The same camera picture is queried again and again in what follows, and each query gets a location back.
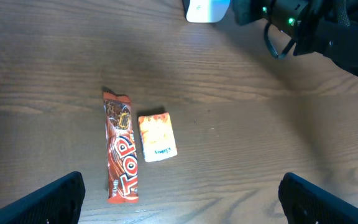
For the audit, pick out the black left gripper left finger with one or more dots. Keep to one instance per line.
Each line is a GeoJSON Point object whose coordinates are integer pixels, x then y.
{"type": "Point", "coordinates": [58, 202]}

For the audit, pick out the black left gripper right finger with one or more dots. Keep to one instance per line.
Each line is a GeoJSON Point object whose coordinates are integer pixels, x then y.
{"type": "Point", "coordinates": [304, 202]}

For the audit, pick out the orange Top chocolate bar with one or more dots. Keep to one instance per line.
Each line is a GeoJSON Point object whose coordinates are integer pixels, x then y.
{"type": "Point", "coordinates": [121, 150]}

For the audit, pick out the small orange snack packet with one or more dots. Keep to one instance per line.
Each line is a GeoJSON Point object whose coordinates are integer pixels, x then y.
{"type": "Point", "coordinates": [158, 141]}

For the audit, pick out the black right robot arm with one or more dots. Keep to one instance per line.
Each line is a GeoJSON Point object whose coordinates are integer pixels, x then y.
{"type": "Point", "coordinates": [328, 27]}

